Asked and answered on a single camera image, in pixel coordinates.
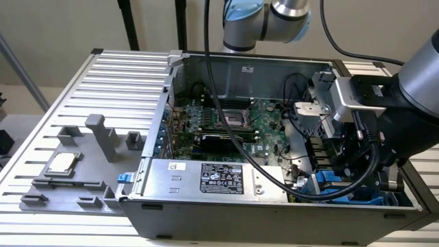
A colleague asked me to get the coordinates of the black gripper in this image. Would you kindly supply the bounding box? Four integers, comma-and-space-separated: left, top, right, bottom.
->
333, 102, 439, 193

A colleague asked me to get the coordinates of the blue disk bay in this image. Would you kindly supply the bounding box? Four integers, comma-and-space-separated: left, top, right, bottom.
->
310, 168, 398, 205

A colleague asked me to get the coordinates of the metal drive cage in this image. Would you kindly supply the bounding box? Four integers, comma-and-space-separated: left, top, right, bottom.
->
293, 71, 344, 138

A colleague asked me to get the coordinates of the green motherboard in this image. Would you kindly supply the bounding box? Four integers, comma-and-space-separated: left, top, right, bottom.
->
169, 96, 292, 165

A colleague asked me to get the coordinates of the CPU socket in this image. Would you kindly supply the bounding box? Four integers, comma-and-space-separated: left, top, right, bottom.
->
217, 108, 250, 127

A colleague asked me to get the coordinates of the open black PC case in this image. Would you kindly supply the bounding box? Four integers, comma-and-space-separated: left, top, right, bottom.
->
116, 50, 433, 240

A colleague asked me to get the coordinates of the black chipset heatsink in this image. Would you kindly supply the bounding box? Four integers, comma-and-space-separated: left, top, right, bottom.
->
197, 133, 245, 153

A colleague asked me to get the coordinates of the silver power supply unit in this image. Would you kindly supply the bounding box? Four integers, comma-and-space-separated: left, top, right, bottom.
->
140, 158, 289, 203

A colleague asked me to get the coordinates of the silver case release latch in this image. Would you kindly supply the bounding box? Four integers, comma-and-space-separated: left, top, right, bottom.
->
166, 49, 189, 68

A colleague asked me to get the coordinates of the black stand pole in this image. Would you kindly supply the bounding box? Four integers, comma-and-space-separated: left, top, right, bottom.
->
116, 0, 140, 51
174, 0, 189, 51

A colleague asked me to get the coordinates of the grey parts rack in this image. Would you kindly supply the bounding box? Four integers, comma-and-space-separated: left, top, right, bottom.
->
18, 114, 146, 215

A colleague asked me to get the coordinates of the silver CPU chip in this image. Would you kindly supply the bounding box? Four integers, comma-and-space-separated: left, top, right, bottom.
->
46, 151, 84, 173

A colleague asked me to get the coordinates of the grey slanted metal pole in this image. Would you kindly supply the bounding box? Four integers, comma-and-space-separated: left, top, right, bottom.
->
0, 32, 49, 112

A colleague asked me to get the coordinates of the black box at desk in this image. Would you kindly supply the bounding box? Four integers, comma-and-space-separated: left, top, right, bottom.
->
0, 129, 15, 155

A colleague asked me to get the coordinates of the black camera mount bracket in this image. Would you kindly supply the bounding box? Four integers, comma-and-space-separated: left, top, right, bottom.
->
348, 74, 401, 108

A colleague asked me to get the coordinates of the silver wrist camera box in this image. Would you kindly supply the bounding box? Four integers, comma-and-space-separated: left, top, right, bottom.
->
329, 77, 388, 123

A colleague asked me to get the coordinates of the red and black wire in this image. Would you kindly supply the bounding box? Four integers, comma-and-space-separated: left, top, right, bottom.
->
281, 73, 309, 104

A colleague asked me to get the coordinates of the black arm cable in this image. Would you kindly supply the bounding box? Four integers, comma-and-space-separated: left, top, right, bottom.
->
318, 0, 405, 66

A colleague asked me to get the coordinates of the long black camera cable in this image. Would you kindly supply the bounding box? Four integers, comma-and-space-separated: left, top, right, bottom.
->
202, 0, 381, 202

